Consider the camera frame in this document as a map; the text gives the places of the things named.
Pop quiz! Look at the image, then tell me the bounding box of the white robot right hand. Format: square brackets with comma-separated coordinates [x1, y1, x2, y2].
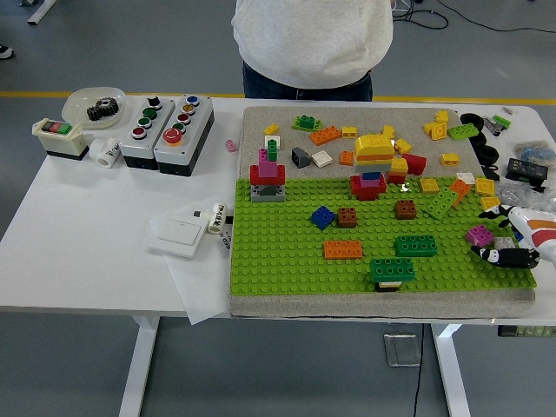
[471, 203, 556, 269]

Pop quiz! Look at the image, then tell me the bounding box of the magenta 2x2 brick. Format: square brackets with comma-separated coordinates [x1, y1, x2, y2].
[465, 224, 495, 247]

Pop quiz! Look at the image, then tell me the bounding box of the dark green 2x4 brick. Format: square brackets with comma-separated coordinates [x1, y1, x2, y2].
[394, 235, 438, 258]
[370, 257, 416, 283]

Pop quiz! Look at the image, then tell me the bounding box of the orange small brick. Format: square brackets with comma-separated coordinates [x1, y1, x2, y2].
[449, 178, 472, 209]

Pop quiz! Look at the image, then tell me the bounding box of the lime green 2x3 brick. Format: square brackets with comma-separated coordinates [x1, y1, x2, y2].
[447, 123, 480, 142]

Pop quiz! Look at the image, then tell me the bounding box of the brown 2x2 brick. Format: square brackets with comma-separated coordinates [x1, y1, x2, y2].
[336, 207, 360, 229]
[394, 200, 418, 221]

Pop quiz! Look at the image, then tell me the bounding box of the red slope brick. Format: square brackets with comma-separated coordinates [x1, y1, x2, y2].
[401, 152, 428, 176]

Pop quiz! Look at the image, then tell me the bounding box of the yellow upturned 2x2 brick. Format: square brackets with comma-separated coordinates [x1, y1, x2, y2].
[423, 121, 448, 142]

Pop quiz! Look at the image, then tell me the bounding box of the red rounded brick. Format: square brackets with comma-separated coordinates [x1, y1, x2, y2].
[349, 173, 387, 202]

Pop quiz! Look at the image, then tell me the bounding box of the yellow orange brick stack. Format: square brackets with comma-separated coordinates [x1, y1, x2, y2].
[353, 133, 396, 175]

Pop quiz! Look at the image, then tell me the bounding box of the orange 2x4 brick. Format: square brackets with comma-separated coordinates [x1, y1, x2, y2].
[323, 240, 363, 261]
[309, 126, 343, 146]

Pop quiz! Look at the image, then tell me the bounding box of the blue 2x2 brick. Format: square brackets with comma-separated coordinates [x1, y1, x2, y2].
[310, 205, 336, 230]

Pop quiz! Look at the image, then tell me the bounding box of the dark grey slope brick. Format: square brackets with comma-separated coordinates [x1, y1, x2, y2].
[291, 146, 312, 169]

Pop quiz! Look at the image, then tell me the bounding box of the green brick on lime plate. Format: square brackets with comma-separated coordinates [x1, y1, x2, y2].
[291, 115, 322, 133]

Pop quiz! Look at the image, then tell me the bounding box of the green studded baseplate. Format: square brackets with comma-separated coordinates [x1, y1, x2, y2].
[228, 175, 539, 297]

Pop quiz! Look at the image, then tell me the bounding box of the pink tall brick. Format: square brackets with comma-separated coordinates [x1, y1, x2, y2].
[257, 148, 279, 177]

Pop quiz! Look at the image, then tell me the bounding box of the grey base brick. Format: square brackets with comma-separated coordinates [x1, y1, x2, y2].
[250, 182, 287, 204]

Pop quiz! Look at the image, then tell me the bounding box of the red wide brick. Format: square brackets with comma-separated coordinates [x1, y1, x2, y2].
[249, 163, 288, 187]

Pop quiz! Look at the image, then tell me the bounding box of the black digital meter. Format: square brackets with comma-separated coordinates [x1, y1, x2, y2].
[505, 157, 549, 192]

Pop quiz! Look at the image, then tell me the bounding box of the plastic bag with blue part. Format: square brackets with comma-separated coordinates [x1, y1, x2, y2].
[513, 139, 556, 169]

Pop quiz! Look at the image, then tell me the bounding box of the lime green 2x4 plate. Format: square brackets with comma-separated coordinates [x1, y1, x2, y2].
[423, 187, 461, 220]

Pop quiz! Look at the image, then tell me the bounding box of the table height control panel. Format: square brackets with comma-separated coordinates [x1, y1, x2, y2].
[497, 324, 556, 339]

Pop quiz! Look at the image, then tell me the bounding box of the white table leg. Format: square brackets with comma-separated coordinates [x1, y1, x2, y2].
[431, 323, 473, 417]
[117, 315, 161, 417]

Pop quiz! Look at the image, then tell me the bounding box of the metal floor outlet box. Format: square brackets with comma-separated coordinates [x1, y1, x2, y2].
[382, 333, 422, 369]

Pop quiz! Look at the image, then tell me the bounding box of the grey-brown foam mat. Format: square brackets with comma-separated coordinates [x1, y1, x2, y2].
[228, 106, 538, 321]

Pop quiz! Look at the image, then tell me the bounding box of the person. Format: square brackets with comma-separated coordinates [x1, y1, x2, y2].
[232, 0, 394, 102]

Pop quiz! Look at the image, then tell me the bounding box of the white printed label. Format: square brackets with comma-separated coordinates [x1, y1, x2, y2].
[215, 229, 235, 258]

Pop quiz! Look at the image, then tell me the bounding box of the labelled white pipe tee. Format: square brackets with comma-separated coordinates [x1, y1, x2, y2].
[194, 202, 230, 236]

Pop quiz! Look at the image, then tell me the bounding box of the white paper sheet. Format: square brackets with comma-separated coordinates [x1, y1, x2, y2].
[147, 207, 235, 326]

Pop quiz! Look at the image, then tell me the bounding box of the grey emergency-stop button box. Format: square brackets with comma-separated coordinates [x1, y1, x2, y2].
[154, 95, 215, 177]

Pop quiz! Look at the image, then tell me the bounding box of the grey four-button control box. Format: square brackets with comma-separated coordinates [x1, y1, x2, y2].
[119, 96, 175, 170]

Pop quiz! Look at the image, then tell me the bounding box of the white pipe tee fitting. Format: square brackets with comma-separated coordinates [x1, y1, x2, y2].
[89, 137, 122, 169]

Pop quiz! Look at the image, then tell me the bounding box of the black metal gear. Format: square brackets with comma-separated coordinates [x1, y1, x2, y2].
[86, 98, 121, 122]

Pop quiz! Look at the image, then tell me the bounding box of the translucent white plastic dish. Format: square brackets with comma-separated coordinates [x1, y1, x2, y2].
[62, 86, 128, 130]

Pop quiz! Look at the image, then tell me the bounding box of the thin black hanging cable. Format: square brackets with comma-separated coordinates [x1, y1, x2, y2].
[412, 323, 426, 417]

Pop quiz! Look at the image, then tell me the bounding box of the long black floor cable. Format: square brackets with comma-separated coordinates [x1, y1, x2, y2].
[436, 0, 556, 34]

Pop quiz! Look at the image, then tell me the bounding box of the looped black floor cable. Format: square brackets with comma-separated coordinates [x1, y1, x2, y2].
[393, 0, 449, 30]

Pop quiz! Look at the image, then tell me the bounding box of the white wall switch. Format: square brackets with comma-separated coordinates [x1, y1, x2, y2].
[149, 215, 209, 260]

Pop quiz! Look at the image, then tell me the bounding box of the beige red-green switch box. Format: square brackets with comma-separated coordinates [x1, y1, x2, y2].
[32, 119, 90, 162]

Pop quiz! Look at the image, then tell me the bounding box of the grey metal frame foot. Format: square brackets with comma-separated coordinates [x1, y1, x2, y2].
[26, 0, 57, 26]

